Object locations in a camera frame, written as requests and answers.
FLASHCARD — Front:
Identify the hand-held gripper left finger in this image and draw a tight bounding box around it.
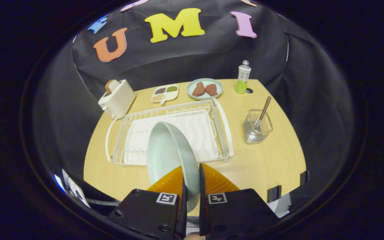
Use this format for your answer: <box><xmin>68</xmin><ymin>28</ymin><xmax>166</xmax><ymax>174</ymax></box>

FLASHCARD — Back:
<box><xmin>107</xmin><ymin>166</ymin><xmax>188</xmax><ymax>240</ymax></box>

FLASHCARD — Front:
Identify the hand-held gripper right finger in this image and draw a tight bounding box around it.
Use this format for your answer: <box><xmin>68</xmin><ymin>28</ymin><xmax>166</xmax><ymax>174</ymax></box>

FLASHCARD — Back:
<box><xmin>199</xmin><ymin>163</ymin><xmax>281</xmax><ymax>240</ymax></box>

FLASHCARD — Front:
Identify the pale green plate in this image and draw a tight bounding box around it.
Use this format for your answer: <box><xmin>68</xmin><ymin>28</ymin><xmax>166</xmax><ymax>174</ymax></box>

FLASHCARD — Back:
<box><xmin>146</xmin><ymin>121</ymin><xmax>201</xmax><ymax>214</ymax></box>

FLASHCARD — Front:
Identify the clear cutlery basket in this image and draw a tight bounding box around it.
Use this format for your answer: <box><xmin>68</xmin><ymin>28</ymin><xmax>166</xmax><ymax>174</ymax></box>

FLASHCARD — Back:
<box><xmin>243</xmin><ymin>109</ymin><xmax>274</xmax><ymax>144</ymax></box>

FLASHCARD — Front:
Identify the white wire dish rack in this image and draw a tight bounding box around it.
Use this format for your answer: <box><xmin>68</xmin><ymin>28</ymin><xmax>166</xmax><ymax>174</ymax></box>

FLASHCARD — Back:
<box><xmin>105</xmin><ymin>98</ymin><xmax>234</xmax><ymax>166</ymax></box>

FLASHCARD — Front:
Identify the wooden handled spoon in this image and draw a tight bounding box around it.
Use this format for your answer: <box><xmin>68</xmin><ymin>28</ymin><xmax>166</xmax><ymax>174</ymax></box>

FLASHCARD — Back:
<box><xmin>253</xmin><ymin>96</ymin><xmax>272</xmax><ymax>130</ymax></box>

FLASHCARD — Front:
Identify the pale green serving dish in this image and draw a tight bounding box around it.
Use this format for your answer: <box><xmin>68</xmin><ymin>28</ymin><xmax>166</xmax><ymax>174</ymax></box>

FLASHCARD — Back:
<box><xmin>187</xmin><ymin>78</ymin><xmax>224</xmax><ymax>100</ymax></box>

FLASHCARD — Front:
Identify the white printed paper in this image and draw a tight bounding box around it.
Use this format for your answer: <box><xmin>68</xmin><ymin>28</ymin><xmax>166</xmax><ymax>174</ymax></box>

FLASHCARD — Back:
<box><xmin>61</xmin><ymin>169</ymin><xmax>91</xmax><ymax>208</ymax></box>

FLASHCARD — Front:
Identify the white toaster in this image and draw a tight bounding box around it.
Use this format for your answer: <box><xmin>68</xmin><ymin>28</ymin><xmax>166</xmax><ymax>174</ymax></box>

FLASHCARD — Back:
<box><xmin>98</xmin><ymin>79</ymin><xmax>136</xmax><ymax>119</ymax></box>

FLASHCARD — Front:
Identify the white divided condiment tray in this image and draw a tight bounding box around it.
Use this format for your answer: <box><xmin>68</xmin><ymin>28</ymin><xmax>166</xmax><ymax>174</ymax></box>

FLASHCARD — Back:
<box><xmin>151</xmin><ymin>84</ymin><xmax>179</xmax><ymax>104</ymax></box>

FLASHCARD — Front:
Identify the toasted bread slice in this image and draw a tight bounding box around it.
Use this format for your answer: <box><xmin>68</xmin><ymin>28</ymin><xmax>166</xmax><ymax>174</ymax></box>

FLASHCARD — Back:
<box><xmin>105</xmin><ymin>79</ymin><xmax>119</xmax><ymax>94</ymax></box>

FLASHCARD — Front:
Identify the green drink bottle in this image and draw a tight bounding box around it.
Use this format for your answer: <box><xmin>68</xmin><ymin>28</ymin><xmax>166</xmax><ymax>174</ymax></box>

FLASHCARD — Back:
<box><xmin>235</xmin><ymin>60</ymin><xmax>252</xmax><ymax>94</ymax></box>

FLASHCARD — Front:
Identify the black backdrop cloth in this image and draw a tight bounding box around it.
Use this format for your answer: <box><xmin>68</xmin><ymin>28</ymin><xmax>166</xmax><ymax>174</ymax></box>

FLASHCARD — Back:
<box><xmin>34</xmin><ymin>0</ymin><xmax>356</xmax><ymax>214</ymax></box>

